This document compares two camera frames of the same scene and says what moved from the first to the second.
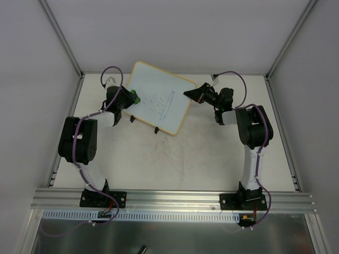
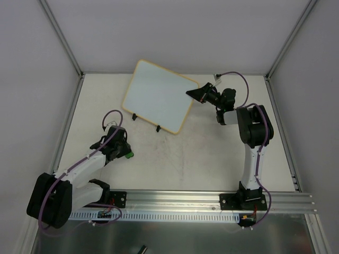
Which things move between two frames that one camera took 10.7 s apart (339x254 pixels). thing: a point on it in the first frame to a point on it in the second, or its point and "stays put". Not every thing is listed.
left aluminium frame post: [63, 38] stays put
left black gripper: [126, 98] to [116, 151]
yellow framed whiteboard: [162, 103] stays put
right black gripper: [201, 93] stays put
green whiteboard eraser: [137, 100] to [130, 155]
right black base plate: [242, 201] stays put
